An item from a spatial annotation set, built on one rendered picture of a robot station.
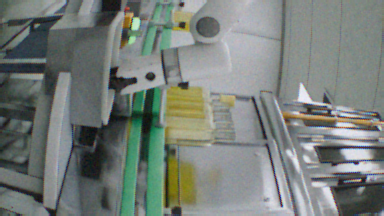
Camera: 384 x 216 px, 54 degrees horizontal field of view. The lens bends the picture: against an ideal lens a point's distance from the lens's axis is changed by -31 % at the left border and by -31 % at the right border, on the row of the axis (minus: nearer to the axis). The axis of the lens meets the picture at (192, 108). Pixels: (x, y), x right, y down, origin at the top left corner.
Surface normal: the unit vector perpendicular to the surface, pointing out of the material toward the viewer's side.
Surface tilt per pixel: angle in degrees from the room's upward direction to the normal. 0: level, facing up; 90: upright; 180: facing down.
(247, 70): 90
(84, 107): 90
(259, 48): 90
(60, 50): 90
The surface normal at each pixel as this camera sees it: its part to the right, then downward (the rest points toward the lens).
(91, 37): 0.03, 0.39
